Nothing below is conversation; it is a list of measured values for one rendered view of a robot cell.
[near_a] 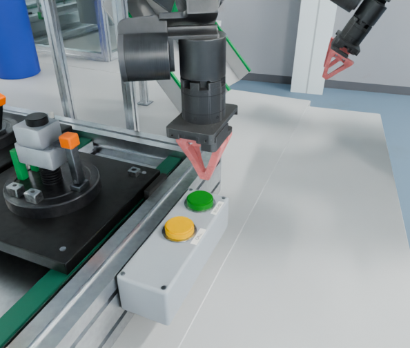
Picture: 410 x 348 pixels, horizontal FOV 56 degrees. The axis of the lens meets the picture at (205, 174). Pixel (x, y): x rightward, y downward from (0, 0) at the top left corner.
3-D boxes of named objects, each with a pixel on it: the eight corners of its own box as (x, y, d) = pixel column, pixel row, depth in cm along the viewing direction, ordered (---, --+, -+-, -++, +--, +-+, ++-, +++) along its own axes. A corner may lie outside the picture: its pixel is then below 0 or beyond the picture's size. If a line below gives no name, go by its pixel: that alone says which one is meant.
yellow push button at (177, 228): (198, 230, 55) (198, 219, 54) (186, 248, 52) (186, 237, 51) (173, 223, 56) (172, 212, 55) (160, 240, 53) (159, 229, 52)
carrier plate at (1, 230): (161, 179, 67) (160, 168, 66) (67, 275, 48) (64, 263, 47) (51, 152, 75) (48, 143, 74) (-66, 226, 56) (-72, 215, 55)
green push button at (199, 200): (217, 204, 61) (217, 192, 60) (206, 218, 57) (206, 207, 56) (193, 197, 62) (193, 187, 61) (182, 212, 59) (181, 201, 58)
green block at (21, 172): (29, 177, 60) (21, 148, 57) (23, 181, 59) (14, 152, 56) (23, 175, 60) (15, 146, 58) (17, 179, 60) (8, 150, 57)
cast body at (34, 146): (74, 157, 58) (65, 113, 55) (54, 171, 55) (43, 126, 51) (30, 147, 61) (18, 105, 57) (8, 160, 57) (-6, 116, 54)
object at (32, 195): (44, 199, 55) (41, 190, 54) (36, 204, 54) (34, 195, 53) (33, 195, 56) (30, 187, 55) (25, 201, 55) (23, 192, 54)
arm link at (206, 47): (229, 29, 43) (223, 19, 48) (167, 32, 43) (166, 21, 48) (228, 89, 47) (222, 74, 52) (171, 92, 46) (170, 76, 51)
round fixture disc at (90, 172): (119, 177, 64) (116, 167, 63) (60, 228, 53) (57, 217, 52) (51, 161, 68) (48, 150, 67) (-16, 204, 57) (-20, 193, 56)
